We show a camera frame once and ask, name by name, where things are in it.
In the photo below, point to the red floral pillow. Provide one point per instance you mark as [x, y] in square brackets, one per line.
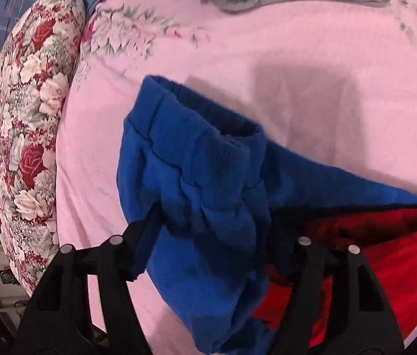
[31, 125]

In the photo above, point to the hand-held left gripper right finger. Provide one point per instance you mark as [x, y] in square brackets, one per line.
[306, 270]

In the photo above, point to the pink floral bed sheet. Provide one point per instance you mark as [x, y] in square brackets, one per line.
[304, 63]

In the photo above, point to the blue and red pants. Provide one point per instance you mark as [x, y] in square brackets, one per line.
[208, 192]

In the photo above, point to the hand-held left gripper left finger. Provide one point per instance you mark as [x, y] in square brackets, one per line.
[134, 238]

